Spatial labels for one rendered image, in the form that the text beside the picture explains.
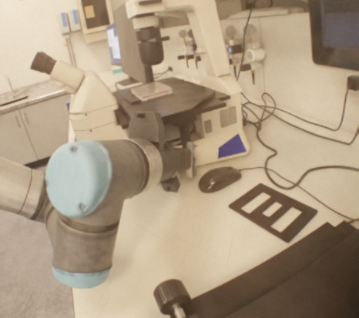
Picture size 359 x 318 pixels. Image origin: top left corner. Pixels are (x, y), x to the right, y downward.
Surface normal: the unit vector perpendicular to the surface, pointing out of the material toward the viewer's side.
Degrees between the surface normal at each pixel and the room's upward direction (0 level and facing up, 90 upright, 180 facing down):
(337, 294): 0
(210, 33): 90
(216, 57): 90
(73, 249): 73
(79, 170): 62
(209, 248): 0
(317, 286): 0
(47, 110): 90
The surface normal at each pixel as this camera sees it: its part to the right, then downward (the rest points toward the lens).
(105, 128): 0.38, 0.33
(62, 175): -0.38, -0.07
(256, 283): -0.15, -0.90
